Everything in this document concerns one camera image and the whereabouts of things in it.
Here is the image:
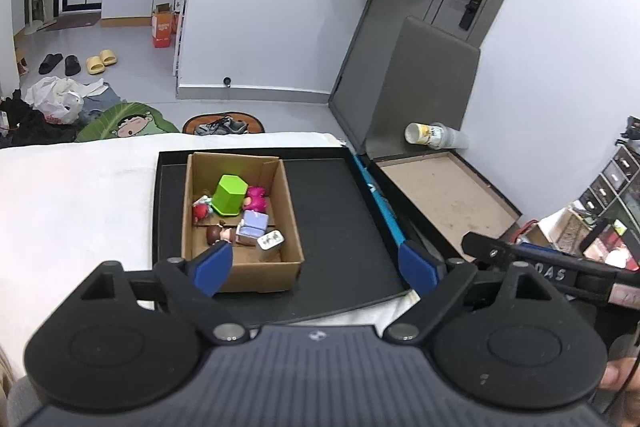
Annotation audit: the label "black door lock handle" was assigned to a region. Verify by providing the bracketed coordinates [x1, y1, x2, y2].
[450, 0, 491, 32]

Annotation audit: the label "green hexagonal container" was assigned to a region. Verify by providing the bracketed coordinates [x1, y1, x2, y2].
[210, 174, 249, 218]

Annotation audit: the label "blue white printed board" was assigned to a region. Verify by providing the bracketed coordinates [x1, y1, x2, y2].
[350, 152, 408, 248]

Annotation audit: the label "dark clothes pile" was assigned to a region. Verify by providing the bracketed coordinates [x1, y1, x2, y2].
[0, 89, 78, 148]

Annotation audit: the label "grey sneakers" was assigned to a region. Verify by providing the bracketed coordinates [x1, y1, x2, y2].
[195, 116, 250, 136]

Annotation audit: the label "pink plastic toy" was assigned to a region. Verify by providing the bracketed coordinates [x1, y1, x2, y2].
[242, 186, 268, 214]

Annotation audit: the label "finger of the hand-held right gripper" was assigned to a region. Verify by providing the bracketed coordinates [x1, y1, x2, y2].
[461, 232, 618, 305]

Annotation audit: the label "white plastic bag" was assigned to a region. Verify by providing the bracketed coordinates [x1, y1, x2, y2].
[24, 76, 86, 125]

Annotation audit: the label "orange cardboard box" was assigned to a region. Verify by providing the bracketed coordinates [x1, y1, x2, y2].
[151, 3, 176, 49]

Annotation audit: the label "black tray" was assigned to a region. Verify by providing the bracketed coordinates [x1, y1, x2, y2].
[152, 147, 416, 325]

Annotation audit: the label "dark shoe mat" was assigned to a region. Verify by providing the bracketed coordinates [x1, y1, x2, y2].
[181, 112, 266, 136]

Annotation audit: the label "small doll figurine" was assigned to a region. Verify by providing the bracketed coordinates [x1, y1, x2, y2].
[206, 224, 241, 245]

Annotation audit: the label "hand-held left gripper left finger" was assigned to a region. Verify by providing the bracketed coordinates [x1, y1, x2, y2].
[79, 243, 249, 348]

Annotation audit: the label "person's right hand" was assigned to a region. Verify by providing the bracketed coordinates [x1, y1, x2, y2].
[600, 353, 640, 392]

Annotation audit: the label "white blanket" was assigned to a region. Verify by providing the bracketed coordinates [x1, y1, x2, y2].
[0, 132, 421, 378]

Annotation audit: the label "grey cloth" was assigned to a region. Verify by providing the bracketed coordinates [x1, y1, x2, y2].
[7, 374, 51, 427]

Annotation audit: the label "dark small drawer cabinet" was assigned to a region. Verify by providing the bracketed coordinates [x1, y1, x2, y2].
[580, 144, 640, 233]

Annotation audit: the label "blue jeans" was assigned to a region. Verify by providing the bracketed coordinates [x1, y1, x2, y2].
[80, 79, 128, 122]

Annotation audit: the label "patterned box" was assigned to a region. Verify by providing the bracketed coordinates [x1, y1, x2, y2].
[555, 207, 601, 253]

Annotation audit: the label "brown cardboard box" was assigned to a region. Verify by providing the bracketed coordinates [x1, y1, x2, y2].
[181, 152, 306, 294]

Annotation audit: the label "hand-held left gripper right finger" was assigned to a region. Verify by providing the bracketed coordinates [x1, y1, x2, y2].
[385, 241, 561, 345]

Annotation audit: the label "black framed brown board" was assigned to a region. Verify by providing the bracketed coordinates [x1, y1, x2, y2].
[362, 149, 523, 265]

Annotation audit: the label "grey upholstered panel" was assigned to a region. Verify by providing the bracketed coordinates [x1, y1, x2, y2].
[327, 16, 482, 160]

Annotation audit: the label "grey door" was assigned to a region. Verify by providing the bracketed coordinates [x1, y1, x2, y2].
[330, 0, 543, 108]

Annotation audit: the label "brown door mat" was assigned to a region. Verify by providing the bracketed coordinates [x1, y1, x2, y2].
[42, 12, 103, 32]

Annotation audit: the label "white leaning rack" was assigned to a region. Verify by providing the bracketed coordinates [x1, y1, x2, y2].
[172, 0, 193, 78]

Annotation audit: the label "beige fleece blanket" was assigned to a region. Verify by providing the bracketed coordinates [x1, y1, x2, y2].
[0, 347, 16, 390]

